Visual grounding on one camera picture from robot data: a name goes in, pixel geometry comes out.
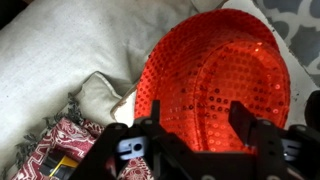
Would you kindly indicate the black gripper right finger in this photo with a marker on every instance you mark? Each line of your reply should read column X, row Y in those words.
column 241, row 123

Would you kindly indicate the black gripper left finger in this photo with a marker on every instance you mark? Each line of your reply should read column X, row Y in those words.
column 156, row 115

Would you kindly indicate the red sequin hat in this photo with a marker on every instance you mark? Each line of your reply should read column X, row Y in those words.
column 226, row 76

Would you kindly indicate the small beige pillow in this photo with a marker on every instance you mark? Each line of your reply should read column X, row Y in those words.
column 98, row 98

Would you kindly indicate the red patterned cloth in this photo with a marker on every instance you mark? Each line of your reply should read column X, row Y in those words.
column 76, row 136

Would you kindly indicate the grey white patterned pillow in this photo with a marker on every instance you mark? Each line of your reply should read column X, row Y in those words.
column 300, row 30

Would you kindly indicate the beige fabric sofa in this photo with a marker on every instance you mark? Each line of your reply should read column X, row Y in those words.
column 60, row 50

